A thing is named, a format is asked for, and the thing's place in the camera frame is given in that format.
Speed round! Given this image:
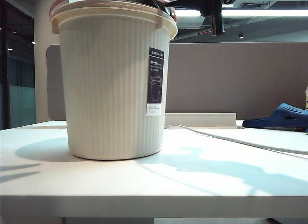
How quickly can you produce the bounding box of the ceiling air vent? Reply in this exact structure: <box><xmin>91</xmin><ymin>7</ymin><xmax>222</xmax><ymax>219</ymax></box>
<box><xmin>240</xmin><ymin>1</ymin><xmax>269</xmax><ymax>10</ymax></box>

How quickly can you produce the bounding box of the pink ring lid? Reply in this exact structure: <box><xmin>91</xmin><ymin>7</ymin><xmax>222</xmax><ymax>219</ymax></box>
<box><xmin>49</xmin><ymin>0</ymin><xmax>178</xmax><ymax>22</ymax></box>

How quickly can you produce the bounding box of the black garbage bag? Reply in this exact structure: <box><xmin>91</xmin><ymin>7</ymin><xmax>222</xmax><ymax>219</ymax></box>
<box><xmin>94</xmin><ymin>0</ymin><xmax>176</xmax><ymax>19</ymax></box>

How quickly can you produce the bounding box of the long ceiling light strip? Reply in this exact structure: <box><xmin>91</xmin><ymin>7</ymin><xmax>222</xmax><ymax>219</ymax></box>
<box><xmin>175</xmin><ymin>9</ymin><xmax>308</xmax><ymax>17</ymax></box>

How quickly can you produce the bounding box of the brown desk partition panel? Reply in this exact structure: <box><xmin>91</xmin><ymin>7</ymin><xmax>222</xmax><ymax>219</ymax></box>
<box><xmin>167</xmin><ymin>42</ymin><xmax>308</xmax><ymax>114</ymax></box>

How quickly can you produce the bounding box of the grey rounded partition panel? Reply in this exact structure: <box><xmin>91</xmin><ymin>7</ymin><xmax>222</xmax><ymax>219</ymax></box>
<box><xmin>46</xmin><ymin>44</ymin><xmax>67</xmax><ymax>121</ymax></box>

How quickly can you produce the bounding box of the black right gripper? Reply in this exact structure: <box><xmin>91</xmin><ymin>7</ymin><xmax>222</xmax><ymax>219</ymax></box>
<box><xmin>167</xmin><ymin>0</ymin><xmax>239</xmax><ymax>36</ymax></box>

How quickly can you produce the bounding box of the cream ribbed plastic trash can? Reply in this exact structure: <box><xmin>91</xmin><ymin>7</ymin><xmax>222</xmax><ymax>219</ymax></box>
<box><xmin>50</xmin><ymin>0</ymin><xmax>179</xmax><ymax>160</ymax></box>

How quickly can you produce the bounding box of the blue rubber slipper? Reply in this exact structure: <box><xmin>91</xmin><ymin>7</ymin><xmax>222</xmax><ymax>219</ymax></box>
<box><xmin>242</xmin><ymin>103</ymin><xmax>308</xmax><ymax>133</ymax></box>

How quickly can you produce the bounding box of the thin power cable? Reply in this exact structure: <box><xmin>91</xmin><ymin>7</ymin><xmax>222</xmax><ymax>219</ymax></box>
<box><xmin>165</xmin><ymin>124</ymin><xmax>308</xmax><ymax>159</ymax></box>

